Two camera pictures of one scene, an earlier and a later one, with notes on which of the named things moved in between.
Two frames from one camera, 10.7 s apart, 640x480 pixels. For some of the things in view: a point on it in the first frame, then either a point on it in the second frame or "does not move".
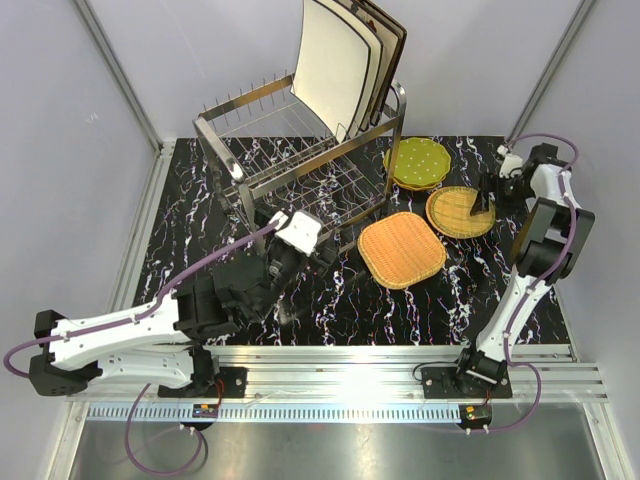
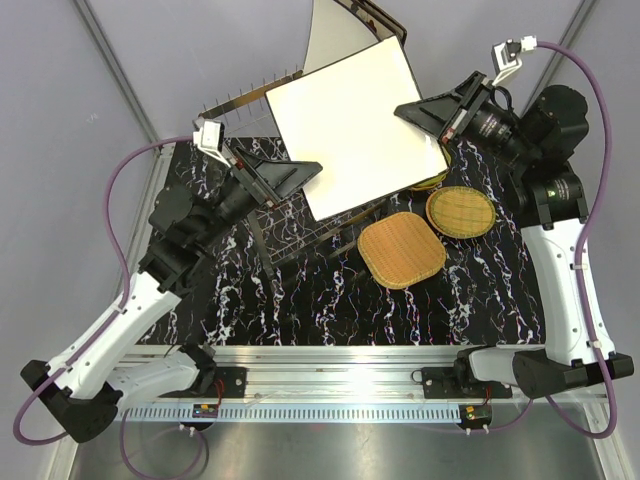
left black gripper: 320,263 -> 269,180
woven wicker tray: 400,249 does not move
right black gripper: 480,204 -> 450,115
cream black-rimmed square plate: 331,67 -> 343,116
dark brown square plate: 392,36 does not move
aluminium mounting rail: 357,383 does not move
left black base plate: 231,382 does not move
